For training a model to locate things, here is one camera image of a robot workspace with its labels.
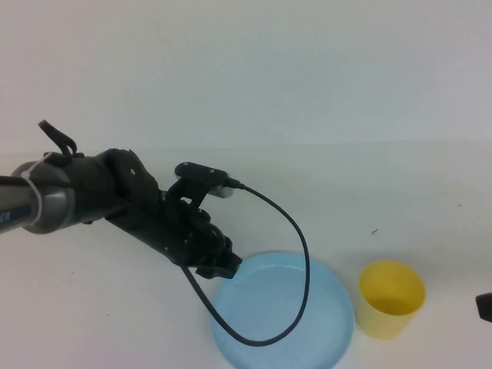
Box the black camera cable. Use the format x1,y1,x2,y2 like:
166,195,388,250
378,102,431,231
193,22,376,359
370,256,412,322
179,178,311,347

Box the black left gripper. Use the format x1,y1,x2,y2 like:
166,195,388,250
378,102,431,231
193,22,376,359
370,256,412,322
104,188,244,281

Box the yellow plastic cup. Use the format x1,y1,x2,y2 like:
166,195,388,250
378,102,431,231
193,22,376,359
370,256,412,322
357,260,427,341

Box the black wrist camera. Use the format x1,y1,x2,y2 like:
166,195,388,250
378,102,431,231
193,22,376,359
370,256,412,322
174,161,236,199

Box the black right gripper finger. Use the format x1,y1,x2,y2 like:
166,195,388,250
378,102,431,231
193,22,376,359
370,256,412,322
475,291,492,321

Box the white zip tie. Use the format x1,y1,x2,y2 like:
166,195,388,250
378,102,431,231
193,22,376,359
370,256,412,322
20,152,55,228

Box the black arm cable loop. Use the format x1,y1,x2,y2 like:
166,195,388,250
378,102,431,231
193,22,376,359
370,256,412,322
37,120,78,157

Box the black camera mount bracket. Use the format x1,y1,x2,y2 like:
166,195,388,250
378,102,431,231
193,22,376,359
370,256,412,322
165,177,211,211

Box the light blue plate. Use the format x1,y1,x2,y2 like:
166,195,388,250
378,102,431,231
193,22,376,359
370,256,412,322
209,250,355,369

